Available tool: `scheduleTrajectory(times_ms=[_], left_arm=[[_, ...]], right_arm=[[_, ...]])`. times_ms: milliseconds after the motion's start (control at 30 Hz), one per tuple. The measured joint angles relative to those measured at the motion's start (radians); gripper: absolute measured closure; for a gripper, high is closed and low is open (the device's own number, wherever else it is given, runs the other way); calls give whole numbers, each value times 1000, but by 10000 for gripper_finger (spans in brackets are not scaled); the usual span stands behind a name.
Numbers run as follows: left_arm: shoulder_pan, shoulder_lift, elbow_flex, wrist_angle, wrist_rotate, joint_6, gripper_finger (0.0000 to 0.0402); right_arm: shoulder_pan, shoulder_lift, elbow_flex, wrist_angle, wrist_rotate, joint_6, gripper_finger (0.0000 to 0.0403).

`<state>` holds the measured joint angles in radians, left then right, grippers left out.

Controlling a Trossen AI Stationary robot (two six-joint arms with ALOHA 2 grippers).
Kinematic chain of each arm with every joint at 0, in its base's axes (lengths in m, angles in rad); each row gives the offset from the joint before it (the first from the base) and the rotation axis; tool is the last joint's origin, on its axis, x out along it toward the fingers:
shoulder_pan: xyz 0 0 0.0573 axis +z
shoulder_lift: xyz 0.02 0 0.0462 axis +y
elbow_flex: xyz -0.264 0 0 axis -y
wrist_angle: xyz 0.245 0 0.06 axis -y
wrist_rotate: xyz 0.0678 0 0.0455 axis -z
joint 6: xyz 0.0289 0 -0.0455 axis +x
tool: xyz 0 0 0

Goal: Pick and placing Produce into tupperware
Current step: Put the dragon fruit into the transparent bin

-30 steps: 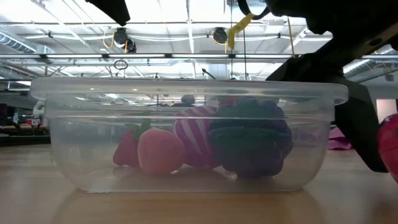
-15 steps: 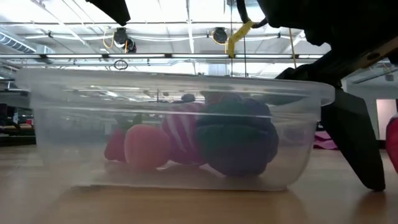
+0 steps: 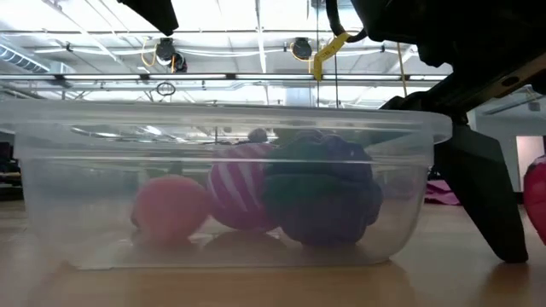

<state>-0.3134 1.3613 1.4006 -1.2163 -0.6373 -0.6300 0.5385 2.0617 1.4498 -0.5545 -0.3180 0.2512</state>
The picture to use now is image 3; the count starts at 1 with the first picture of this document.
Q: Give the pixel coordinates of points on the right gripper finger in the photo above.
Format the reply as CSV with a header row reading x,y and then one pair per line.
x,y
482,187

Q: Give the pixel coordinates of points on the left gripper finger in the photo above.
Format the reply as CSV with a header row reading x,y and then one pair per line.
x,y
155,15

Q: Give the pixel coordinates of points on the large red toy strawberry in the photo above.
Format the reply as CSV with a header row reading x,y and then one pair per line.
x,y
537,200

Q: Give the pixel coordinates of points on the purple toy grape bunch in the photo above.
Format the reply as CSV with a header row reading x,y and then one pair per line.
x,y
324,200

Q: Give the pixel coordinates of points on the clear plastic tupperware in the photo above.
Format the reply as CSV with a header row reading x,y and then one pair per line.
x,y
85,192

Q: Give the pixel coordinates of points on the magenta white-striped toy onion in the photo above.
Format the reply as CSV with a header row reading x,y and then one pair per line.
x,y
239,187

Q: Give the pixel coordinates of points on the small pink toy ball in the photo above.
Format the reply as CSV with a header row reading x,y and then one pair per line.
x,y
170,209

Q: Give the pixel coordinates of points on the purple cloth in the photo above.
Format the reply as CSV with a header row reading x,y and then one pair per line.
x,y
441,194

